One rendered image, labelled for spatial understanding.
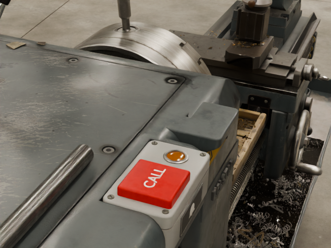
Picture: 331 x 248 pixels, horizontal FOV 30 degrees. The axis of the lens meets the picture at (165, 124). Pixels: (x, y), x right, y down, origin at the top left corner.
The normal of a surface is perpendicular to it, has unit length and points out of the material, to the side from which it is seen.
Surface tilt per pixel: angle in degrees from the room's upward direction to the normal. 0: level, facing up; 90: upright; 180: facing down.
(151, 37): 13
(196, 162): 0
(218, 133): 0
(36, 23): 0
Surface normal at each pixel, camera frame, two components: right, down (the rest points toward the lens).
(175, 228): 0.93, 0.21
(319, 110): 0.04, -0.87
